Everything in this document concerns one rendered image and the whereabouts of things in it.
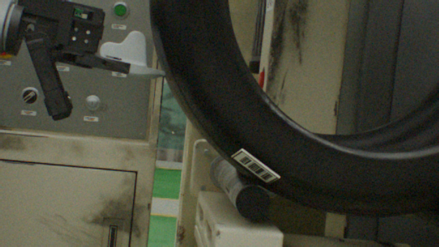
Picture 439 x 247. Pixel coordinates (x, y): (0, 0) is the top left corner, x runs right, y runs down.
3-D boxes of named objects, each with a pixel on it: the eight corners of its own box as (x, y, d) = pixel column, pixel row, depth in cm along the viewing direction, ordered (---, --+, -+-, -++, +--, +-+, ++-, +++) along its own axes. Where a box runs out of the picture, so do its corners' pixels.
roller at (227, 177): (239, 185, 150) (212, 183, 150) (241, 159, 150) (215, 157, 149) (268, 221, 115) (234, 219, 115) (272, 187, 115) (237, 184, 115)
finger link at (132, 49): (174, 39, 119) (105, 23, 118) (164, 82, 119) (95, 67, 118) (172, 40, 122) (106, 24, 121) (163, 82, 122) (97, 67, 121)
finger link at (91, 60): (130, 63, 117) (64, 48, 116) (128, 74, 117) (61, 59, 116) (130, 63, 121) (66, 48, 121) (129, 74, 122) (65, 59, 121)
